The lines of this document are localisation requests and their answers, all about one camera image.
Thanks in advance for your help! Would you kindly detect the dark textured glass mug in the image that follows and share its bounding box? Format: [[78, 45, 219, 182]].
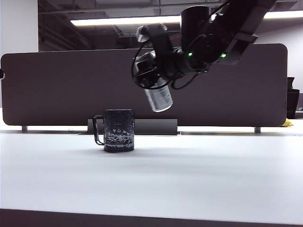
[[92, 109, 135, 153]]

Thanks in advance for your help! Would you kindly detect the silver metal drink can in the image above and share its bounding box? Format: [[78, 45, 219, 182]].
[[144, 81, 174, 113]]

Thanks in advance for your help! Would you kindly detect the dark desk divider panel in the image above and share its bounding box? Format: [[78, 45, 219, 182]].
[[0, 43, 288, 127]]

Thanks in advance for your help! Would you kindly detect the black cable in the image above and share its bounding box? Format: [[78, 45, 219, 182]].
[[170, 68, 209, 90], [131, 42, 157, 89]]

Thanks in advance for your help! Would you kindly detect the dark office chair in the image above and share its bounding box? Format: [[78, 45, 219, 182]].
[[286, 77, 301, 119]]

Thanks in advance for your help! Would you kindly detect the long ceiling light strip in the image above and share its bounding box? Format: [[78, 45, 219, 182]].
[[70, 10, 303, 26]]

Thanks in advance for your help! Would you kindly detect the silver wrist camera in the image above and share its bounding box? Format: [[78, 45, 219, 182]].
[[136, 23, 169, 43]]

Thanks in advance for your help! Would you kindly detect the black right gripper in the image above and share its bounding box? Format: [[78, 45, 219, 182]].
[[134, 48, 189, 90]]

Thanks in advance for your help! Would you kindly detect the dark front ledge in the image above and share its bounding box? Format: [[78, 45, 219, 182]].
[[0, 208, 303, 227]]

